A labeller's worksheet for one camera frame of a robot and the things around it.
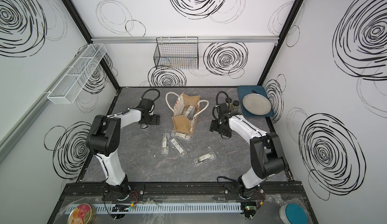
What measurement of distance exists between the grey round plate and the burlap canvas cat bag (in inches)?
13.8

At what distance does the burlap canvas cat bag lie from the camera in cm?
88

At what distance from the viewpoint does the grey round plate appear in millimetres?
1046
